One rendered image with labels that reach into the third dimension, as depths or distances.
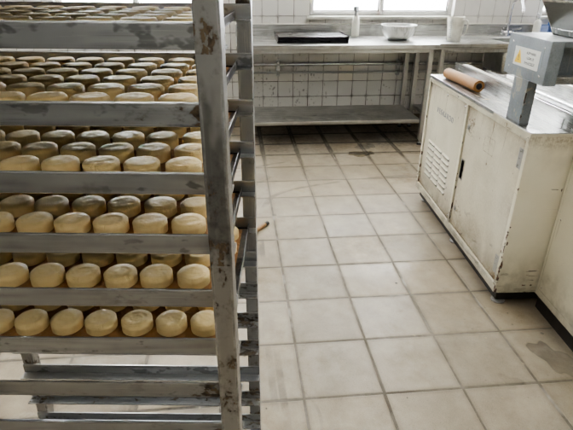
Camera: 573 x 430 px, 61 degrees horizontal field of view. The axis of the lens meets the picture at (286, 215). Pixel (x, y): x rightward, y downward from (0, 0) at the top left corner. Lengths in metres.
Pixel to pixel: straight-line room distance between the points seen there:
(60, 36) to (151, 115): 0.13
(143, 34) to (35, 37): 0.12
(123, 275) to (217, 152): 0.29
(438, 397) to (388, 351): 0.28
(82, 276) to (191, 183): 0.25
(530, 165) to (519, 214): 0.22
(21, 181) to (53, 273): 0.18
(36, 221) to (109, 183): 0.16
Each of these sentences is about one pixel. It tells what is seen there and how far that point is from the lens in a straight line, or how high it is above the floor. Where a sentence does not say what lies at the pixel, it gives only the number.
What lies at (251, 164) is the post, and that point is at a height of 1.01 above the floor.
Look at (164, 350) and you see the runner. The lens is 0.80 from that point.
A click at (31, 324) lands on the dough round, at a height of 0.88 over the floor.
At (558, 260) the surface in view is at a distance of 2.36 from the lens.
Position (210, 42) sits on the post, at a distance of 0.56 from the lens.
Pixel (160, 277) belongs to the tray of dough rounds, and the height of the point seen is 0.97.
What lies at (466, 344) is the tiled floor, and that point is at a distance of 2.25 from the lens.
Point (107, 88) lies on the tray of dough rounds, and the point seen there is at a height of 1.24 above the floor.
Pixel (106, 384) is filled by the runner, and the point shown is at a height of 0.79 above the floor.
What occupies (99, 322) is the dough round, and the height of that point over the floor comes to 0.88.
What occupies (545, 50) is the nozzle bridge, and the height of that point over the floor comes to 1.14.
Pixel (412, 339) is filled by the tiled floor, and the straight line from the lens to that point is 2.20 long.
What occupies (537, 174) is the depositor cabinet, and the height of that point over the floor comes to 0.67.
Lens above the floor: 1.38
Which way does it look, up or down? 26 degrees down
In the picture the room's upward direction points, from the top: straight up
